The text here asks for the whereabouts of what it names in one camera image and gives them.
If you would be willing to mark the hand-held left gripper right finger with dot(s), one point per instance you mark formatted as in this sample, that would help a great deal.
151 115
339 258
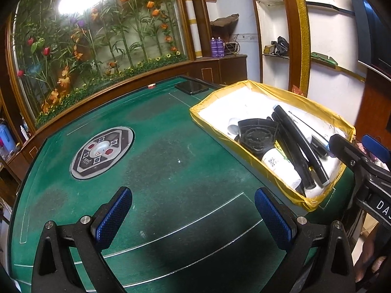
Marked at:
273 216

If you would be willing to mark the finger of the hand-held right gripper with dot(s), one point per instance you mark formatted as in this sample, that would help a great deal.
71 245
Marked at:
345 151
377 146

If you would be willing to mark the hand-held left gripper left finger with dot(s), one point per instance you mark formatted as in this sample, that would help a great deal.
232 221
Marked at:
113 216

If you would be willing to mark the blue and white pen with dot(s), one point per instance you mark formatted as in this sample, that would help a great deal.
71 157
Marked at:
322 147

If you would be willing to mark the long black tube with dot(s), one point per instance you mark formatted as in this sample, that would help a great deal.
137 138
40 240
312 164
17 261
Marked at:
302 140

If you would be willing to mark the white bottle with grey cap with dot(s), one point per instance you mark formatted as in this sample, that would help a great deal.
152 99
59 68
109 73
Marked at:
281 168

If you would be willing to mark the white box with yellow rim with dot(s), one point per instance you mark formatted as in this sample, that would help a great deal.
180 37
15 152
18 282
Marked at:
213 110

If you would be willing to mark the person's right hand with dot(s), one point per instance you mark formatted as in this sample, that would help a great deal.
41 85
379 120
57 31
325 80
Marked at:
368 251

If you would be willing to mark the thin black rod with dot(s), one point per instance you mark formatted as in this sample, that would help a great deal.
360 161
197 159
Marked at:
308 126

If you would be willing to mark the red plastic bag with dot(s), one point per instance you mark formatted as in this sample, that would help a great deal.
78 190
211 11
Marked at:
298 90

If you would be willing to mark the black triangular plastic base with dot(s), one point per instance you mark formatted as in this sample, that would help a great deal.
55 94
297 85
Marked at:
258 135

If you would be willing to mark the green flat item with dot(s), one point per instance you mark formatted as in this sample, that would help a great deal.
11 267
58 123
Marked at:
324 59

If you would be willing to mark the small white plastic piece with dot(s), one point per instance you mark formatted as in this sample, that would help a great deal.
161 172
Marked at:
233 127

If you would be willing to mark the wooden shelf unit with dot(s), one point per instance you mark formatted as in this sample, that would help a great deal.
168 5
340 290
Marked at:
15 164

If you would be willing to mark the small white bottle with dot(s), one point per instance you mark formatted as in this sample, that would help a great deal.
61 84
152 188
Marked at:
23 132

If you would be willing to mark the gold arch pillar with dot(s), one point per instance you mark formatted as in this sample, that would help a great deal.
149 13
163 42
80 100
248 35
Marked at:
297 36

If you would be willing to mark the small cardboard box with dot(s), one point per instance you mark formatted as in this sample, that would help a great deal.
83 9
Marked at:
269 49

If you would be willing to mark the blue water bottle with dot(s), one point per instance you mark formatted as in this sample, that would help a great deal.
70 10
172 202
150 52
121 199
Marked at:
6 137

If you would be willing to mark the red and white bottle cap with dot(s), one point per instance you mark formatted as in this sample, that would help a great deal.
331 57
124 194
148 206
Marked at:
152 86

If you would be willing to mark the low wooden cabinet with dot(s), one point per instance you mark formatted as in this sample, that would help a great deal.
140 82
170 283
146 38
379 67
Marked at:
226 70

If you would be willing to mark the black phone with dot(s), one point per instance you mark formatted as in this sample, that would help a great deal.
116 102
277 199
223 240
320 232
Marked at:
191 87

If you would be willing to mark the purple bottle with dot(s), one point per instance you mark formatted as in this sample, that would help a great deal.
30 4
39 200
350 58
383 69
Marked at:
213 48
220 47

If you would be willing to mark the artificial flower display window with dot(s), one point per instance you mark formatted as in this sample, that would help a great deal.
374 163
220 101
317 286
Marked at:
100 45

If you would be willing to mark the white column with gold bands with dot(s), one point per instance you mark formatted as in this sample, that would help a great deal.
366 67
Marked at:
194 27

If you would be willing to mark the glass wall shelf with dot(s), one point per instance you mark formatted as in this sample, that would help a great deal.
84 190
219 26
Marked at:
276 56
270 1

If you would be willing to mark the wall television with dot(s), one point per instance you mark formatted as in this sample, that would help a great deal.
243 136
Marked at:
375 27

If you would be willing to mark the black wall shelf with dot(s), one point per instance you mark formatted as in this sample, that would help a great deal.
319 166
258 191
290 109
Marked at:
331 7

